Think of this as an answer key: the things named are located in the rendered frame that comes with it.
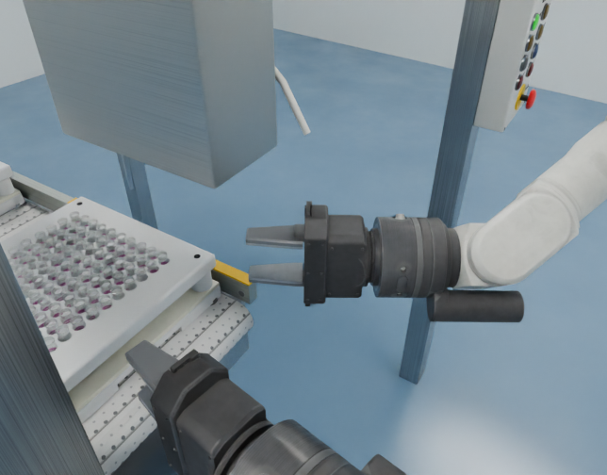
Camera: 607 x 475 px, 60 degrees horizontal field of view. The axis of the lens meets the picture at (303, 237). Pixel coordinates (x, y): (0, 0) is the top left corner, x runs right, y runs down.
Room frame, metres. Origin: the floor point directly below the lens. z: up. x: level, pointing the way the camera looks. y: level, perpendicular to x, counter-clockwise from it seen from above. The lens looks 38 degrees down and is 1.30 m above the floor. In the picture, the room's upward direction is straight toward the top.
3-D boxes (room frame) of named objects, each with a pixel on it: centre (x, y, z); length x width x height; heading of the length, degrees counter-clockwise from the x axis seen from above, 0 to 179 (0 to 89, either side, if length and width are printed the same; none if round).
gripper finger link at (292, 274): (0.44, 0.03, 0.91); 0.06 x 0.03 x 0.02; 90
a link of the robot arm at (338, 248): (0.44, -0.06, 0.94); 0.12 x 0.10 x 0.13; 90
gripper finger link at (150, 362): (0.26, 0.11, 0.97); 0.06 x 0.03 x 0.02; 50
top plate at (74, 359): (0.45, 0.27, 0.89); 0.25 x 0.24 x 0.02; 148
